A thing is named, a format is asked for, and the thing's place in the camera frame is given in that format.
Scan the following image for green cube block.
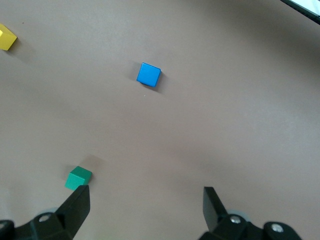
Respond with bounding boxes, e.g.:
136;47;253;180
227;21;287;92
64;165;93;192

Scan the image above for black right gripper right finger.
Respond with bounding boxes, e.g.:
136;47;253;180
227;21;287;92
199;186;264;240

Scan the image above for blue cube block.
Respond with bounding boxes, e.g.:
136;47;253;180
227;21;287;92
136;62;162;88

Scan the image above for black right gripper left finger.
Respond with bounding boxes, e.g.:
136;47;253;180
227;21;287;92
14;184;91;240

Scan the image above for yellow cube block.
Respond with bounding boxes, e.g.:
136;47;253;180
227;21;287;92
0;23;18;52

